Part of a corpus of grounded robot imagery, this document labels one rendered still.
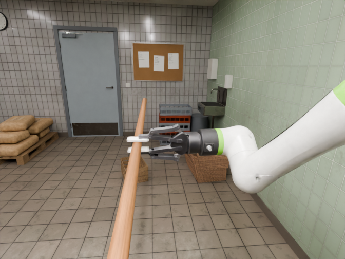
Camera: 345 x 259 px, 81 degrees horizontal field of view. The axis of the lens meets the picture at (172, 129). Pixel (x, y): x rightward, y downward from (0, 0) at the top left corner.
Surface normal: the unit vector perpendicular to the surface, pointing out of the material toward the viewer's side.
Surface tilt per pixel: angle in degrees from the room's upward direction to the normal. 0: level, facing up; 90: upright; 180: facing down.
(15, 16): 90
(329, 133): 103
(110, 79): 90
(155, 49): 90
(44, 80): 90
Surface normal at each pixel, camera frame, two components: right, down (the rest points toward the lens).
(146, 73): 0.10, 0.29
